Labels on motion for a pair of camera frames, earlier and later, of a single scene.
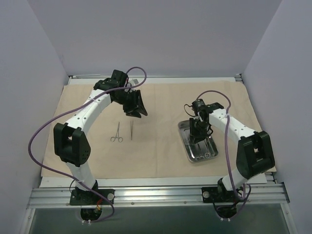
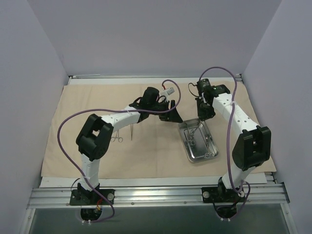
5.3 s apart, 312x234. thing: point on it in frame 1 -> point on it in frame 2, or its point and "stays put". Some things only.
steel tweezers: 131,131 stays put
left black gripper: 131,102 -> 169,112
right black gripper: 196,129 -> 204,111
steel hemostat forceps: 120,139 stays put
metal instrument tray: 204,149 stays put
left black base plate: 88,197 stays put
